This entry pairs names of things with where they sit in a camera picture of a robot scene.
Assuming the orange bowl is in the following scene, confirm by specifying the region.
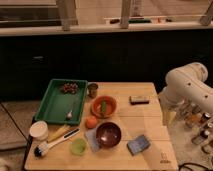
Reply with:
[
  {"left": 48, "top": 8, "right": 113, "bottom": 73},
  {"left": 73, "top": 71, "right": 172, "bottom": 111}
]
[{"left": 91, "top": 96, "right": 117, "bottom": 118}]

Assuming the white round container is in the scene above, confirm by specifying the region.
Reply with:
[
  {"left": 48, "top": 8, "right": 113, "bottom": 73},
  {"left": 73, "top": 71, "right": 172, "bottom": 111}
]
[{"left": 29, "top": 121, "right": 49, "bottom": 140}]

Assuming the small green cup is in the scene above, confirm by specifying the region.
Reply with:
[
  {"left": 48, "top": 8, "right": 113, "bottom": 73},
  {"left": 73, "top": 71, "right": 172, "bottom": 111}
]
[{"left": 70, "top": 138, "right": 87, "bottom": 156}]

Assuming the yellow banana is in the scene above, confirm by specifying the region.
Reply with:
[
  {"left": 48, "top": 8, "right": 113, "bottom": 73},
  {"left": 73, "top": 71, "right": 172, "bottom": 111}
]
[{"left": 47, "top": 125, "right": 70, "bottom": 142}]

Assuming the blue grey cloth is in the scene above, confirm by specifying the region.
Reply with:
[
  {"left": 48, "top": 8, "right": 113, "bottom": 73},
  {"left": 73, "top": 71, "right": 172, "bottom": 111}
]
[{"left": 85, "top": 129, "right": 100, "bottom": 152}]

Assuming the green plastic tray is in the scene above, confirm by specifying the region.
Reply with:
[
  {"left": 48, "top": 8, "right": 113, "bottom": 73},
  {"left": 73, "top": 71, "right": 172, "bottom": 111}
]
[{"left": 35, "top": 79, "right": 87, "bottom": 125}]

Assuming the bunch of dark grapes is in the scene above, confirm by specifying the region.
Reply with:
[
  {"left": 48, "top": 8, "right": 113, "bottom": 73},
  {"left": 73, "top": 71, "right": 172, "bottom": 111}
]
[{"left": 60, "top": 83, "right": 78, "bottom": 94}]

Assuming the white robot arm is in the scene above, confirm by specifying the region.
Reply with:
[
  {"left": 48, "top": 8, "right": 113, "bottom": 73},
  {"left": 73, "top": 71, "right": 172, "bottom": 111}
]
[{"left": 158, "top": 62, "right": 213, "bottom": 125}]

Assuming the dark red bowl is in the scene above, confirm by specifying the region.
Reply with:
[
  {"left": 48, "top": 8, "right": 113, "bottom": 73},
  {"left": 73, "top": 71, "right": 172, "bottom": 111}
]
[{"left": 95, "top": 122, "right": 122, "bottom": 148}]

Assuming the black whiteboard eraser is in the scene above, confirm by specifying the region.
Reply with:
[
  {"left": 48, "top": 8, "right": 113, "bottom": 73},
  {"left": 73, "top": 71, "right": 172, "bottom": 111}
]
[{"left": 130, "top": 96, "right": 149, "bottom": 105}]

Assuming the blue sponge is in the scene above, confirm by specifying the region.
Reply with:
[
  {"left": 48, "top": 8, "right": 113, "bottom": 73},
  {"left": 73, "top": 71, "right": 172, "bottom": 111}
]
[{"left": 127, "top": 135, "right": 150, "bottom": 156}]

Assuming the green pepper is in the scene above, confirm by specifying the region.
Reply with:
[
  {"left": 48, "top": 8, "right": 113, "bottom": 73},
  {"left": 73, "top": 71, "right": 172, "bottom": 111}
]
[{"left": 101, "top": 101, "right": 107, "bottom": 116}]

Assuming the orange tangerine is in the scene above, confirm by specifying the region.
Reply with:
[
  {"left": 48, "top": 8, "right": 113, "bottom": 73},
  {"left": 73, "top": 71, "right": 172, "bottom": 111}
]
[{"left": 85, "top": 116, "right": 98, "bottom": 129}]

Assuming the garlic bulb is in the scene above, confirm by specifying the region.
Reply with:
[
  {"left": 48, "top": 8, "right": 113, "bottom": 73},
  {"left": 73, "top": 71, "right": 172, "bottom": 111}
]
[{"left": 66, "top": 110, "right": 73, "bottom": 120}]

